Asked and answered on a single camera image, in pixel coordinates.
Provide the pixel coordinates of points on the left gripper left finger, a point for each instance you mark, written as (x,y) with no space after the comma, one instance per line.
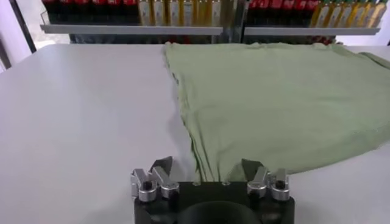
(166,185)

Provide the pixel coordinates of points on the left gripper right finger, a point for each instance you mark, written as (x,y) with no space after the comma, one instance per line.
(259,182)

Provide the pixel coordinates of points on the green t-shirt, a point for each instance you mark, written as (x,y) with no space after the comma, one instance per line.
(274,106)

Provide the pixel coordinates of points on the grey metal shelf rack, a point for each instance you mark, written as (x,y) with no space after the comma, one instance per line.
(304,31)
(122,29)

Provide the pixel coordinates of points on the red-cap cola bottle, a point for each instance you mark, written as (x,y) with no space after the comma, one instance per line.
(254,13)
(288,13)
(311,12)
(300,13)
(277,13)
(82,12)
(98,12)
(130,12)
(265,13)
(67,12)
(51,12)
(114,12)

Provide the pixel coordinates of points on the yellow juice bottle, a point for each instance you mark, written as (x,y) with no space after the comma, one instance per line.
(343,15)
(377,13)
(318,15)
(216,13)
(188,13)
(202,13)
(145,13)
(356,15)
(159,13)
(332,15)
(367,15)
(174,13)

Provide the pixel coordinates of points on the black slanted pole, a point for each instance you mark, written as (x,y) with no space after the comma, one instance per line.
(22,25)

